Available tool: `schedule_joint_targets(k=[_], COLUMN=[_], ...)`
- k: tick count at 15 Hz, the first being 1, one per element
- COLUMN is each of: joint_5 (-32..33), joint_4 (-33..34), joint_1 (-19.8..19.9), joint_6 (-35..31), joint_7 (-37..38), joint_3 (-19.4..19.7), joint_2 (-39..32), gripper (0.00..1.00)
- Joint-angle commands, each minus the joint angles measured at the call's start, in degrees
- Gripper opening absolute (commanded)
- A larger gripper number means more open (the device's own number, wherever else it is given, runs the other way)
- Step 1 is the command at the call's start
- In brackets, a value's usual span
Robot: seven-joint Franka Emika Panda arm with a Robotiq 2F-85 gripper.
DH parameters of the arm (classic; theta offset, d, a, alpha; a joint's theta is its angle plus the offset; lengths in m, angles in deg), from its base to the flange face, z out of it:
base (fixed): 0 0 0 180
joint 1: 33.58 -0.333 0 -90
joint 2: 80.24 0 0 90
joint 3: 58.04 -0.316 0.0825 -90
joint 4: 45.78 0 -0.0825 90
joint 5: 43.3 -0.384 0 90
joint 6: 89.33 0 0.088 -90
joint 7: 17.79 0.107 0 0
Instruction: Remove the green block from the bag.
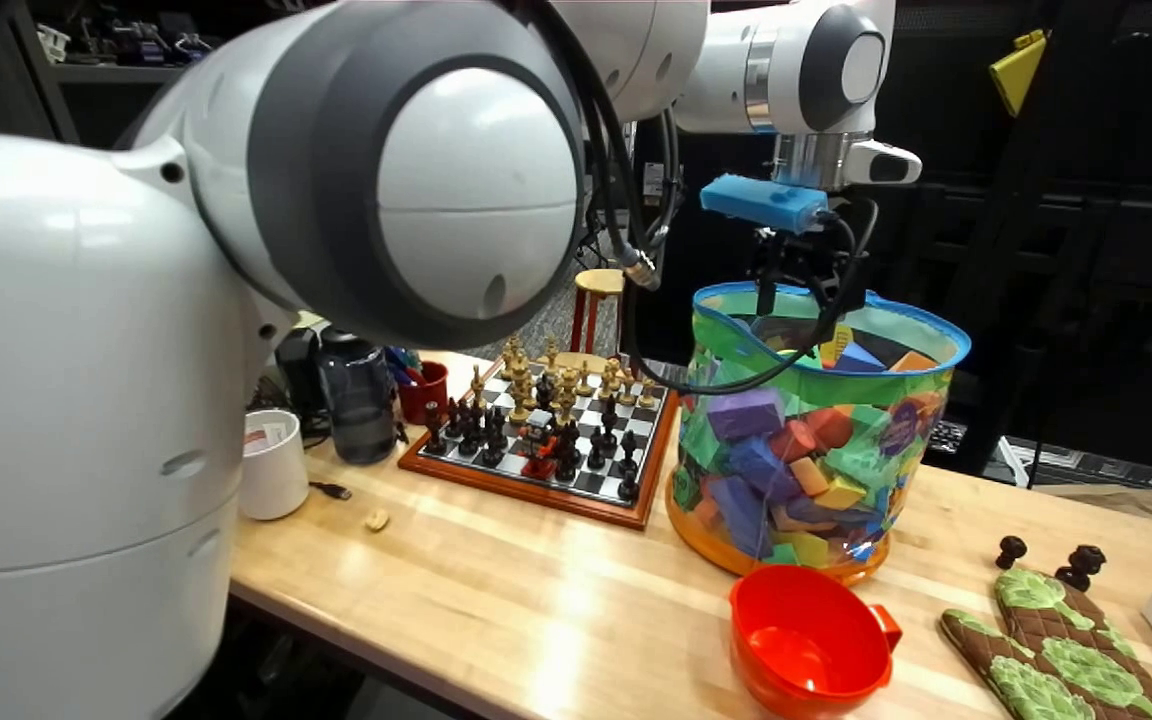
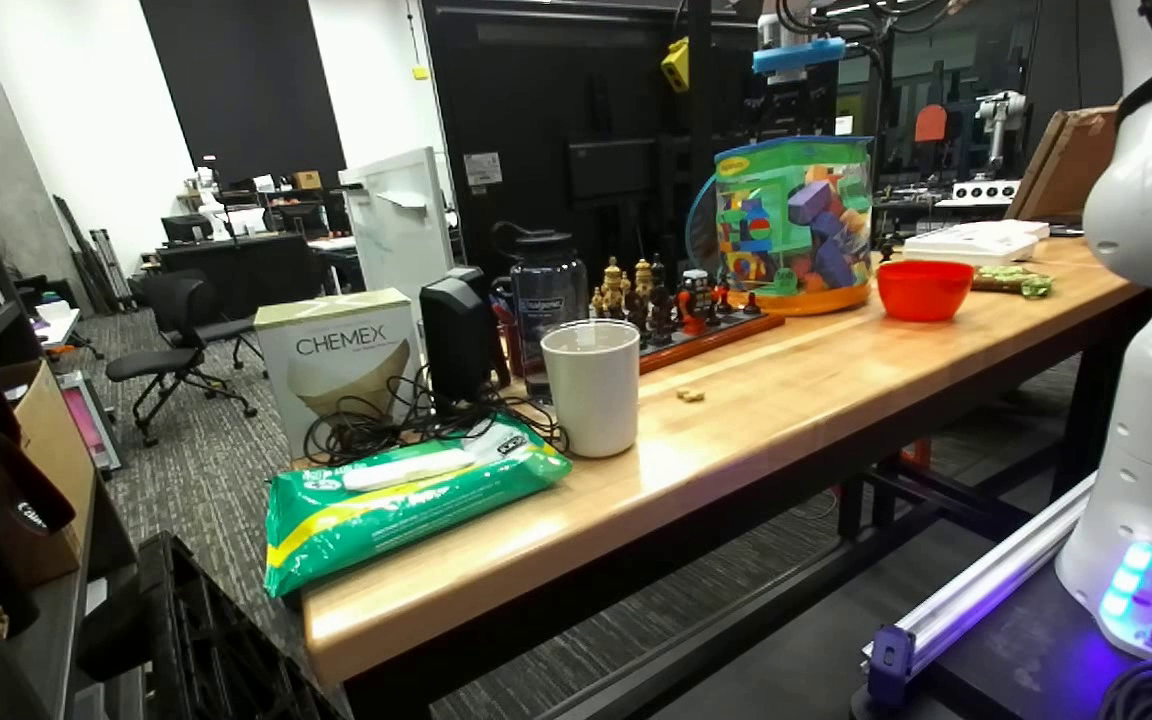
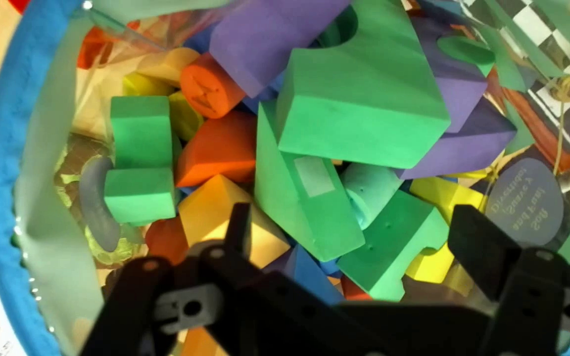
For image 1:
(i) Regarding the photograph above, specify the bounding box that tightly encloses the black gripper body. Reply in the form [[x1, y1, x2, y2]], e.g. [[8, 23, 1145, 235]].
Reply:
[[740, 221, 835, 279]]

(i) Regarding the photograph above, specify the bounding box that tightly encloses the green foam puzzle board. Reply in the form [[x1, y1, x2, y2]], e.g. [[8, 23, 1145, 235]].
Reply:
[[941, 562, 1152, 720]]

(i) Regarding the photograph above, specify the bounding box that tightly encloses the wooden stool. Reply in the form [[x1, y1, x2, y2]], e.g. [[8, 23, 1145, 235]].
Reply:
[[574, 262, 630, 354]]

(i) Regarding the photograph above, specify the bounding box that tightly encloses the red plastic bowl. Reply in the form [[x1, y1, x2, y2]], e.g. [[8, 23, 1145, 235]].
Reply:
[[730, 559, 907, 720]]

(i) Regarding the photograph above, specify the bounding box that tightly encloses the clear tub of foam blocks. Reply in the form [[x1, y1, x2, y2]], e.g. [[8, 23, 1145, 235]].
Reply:
[[663, 276, 975, 586]]

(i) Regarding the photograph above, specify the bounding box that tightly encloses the purple foam block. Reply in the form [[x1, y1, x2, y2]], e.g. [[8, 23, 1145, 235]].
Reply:
[[707, 388, 789, 442]]

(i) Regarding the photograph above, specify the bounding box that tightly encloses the yellow triangular tag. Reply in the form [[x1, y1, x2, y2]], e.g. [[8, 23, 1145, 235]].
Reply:
[[989, 23, 1053, 120]]

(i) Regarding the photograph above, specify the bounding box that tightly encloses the white paper cup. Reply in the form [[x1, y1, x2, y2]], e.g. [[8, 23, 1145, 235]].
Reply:
[[236, 402, 316, 524]]

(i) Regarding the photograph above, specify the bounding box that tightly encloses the red foam block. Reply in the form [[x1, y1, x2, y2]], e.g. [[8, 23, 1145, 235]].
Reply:
[[772, 402, 862, 462]]

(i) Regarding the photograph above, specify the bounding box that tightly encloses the red cup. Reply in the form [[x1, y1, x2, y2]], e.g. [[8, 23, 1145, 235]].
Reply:
[[398, 354, 453, 429]]

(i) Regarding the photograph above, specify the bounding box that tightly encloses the blue foam block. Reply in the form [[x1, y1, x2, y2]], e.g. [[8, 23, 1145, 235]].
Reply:
[[832, 340, 889, 375]]

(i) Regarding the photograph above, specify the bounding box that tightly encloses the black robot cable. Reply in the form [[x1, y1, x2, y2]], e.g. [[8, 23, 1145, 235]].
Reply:
[[562, 0, 882, 396]]

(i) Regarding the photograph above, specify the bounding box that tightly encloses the wooden chess board with pieces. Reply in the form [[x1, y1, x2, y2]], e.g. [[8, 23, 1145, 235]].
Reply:
[[398, 334, 690, 530]]

